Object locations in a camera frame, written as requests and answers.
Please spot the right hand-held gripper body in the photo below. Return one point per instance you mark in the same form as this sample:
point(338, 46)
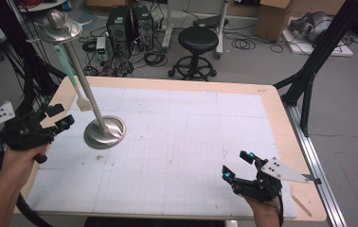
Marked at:
point(262, 186)

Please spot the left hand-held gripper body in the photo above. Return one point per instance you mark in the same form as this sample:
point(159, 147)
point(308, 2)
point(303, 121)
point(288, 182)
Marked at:
point(25, 132)

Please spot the person's right hand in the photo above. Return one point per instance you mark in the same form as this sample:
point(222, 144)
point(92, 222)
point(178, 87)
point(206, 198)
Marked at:
point(265, 209)

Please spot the person's left hand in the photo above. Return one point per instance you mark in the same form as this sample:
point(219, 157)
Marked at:
point(19, 164)

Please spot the thin wooden stick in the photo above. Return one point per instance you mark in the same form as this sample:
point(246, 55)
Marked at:
point(300, 203)

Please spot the white grid mat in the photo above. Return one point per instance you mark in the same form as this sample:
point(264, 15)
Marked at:
point(183, 142)

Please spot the small white power supply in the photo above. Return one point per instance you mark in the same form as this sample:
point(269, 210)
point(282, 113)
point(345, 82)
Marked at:
point(101, 45)

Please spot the person's dark clothing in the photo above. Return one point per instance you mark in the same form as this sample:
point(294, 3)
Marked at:
point(152, 223)

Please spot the black computer tower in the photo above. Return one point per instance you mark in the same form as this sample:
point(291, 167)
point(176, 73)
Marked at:
point(143, 26)
point(118, 26)

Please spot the black round stool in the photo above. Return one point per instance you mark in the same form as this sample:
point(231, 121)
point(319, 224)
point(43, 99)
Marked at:
point(197, 39)

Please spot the white foam board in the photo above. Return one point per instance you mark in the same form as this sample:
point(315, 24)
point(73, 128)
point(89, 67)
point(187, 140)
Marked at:
point(325, 50)

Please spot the tall cardboard box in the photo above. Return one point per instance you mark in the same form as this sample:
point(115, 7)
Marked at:
point(273, 22)

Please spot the grey plastic shell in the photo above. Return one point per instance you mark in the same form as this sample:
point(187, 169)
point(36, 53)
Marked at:
point(317, 23)

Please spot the aluminium rail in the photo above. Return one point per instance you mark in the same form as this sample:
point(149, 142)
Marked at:
point(328, 201)

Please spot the black metal frame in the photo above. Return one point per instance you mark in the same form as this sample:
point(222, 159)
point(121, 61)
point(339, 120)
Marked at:
point(8, 31)
point(322, 47)

